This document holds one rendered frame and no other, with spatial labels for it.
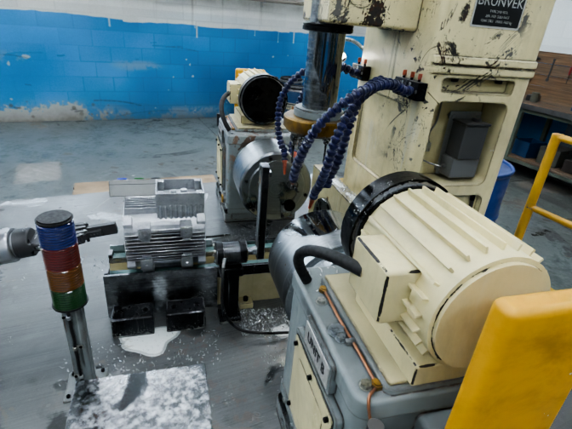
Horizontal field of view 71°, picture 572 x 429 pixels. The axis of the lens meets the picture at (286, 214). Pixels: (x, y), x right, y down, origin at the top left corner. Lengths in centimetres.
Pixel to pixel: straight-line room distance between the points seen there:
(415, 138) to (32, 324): 107
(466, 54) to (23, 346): 124
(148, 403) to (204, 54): 608
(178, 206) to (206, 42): 566
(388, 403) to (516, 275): 21
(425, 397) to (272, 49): 664
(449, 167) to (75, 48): 576
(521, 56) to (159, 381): 106
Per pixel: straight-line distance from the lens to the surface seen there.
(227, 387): 100
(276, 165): 133
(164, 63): 653
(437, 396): 59
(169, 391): 85
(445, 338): 50
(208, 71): 668
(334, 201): 115
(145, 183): 132
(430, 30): 102
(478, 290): 48
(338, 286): 68
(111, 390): 87
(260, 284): 119
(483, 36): 107
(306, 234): 87
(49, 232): 79
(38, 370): 113
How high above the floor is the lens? 156
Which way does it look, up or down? 26 degrees down
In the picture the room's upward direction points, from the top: 5 degrees clockwise
